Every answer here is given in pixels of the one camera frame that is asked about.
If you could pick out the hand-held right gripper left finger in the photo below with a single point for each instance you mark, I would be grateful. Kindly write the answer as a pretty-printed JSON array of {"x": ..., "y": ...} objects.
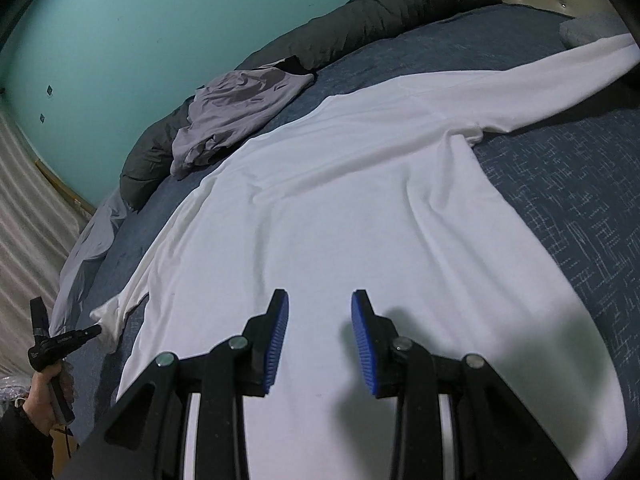
[{"x": 277, "y": 340}]

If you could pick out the person's left forearm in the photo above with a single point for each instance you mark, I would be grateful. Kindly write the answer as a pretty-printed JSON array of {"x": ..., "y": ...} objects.
[{"x": 20, "y": 445}]

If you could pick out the beige striped curtain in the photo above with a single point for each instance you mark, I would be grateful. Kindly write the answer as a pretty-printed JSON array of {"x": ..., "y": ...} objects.
[{"x": 30, "y": 235}]

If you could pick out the lilac grey garment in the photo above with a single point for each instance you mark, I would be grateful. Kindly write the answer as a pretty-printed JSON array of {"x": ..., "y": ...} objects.
[{"x": 235, "y": 110}]

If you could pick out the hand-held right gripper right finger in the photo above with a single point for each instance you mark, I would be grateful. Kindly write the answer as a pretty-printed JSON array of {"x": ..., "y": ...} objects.
[{"x": 361, "y": 340}]

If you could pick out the light grey bed sheet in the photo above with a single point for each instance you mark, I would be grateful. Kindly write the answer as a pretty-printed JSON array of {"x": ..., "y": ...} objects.
[{"x": 85, "y": 255}]

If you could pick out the bed with blue sheet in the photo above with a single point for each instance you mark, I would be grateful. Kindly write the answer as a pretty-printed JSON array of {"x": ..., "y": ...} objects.
[{"x": 575, "y": 185}]

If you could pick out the person's left hand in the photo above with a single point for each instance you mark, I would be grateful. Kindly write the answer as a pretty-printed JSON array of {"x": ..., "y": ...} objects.
[{"x": 37, "y": 400}]

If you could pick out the white long-sleeve shirt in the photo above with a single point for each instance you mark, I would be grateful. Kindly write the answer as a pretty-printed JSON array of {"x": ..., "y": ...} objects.
[{"x": 350, "y": 210}]

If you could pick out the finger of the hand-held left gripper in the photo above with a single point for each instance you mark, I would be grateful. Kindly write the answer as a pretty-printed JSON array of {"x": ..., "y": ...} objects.
[{"x": 85, "y": 334}]

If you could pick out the crumpled plastic packaging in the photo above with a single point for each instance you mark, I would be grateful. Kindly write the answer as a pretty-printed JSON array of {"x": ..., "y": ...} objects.
[{"x": 12, "y": 387}]

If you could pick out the dark grey rolled duvet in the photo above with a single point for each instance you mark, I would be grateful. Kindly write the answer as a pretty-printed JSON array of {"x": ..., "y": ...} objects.
[{"x": 380, "y": 10}]

